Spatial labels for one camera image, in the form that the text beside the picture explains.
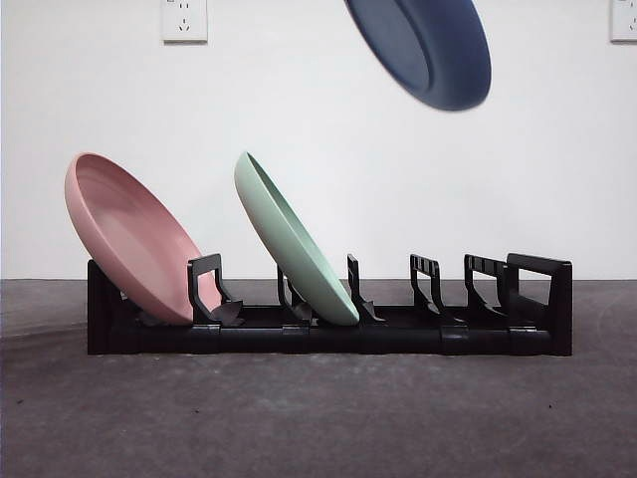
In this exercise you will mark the white wall socket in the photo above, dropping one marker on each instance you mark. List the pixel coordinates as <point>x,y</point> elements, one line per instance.
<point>184,22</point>
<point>624,20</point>

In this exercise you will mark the blue plate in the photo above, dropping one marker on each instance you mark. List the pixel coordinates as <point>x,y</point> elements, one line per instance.
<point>443,60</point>

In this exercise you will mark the pink plate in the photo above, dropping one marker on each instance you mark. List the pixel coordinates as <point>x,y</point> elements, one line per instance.
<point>129,239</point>

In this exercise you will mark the pale green plate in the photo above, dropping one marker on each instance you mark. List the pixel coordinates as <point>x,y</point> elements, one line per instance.
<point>293,249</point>

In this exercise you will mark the black plastic dish rack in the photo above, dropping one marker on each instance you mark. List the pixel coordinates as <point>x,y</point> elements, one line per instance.
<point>348,341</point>

